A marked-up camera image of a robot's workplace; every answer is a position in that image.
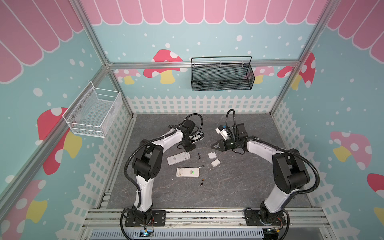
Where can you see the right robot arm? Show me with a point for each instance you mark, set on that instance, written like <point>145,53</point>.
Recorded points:
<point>293,174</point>

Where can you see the white battery cover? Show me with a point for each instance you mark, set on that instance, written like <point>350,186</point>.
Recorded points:
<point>212,155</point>
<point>215,163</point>

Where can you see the white slotted cable duct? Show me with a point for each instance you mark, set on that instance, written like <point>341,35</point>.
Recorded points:
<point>196,234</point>

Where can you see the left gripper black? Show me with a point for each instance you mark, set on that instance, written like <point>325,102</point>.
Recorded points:
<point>188,149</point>

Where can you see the black mesh wall basket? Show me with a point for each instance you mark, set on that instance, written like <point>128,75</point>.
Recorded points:
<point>228,73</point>

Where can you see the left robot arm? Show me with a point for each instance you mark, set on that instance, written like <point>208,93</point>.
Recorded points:
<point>144,164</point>

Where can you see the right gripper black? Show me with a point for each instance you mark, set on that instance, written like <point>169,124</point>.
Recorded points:
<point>223,145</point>

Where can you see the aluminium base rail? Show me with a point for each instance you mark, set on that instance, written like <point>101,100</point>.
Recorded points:
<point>305,223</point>

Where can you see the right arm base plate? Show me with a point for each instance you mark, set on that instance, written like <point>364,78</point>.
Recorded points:
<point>257,217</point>

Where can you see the white remote control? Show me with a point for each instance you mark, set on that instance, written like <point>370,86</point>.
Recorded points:
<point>179,158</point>
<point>188,172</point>

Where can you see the white mesh wall basket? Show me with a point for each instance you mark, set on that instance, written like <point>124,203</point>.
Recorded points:
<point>93,112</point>

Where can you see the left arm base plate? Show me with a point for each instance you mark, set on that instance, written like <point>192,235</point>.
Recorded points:
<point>152,218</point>

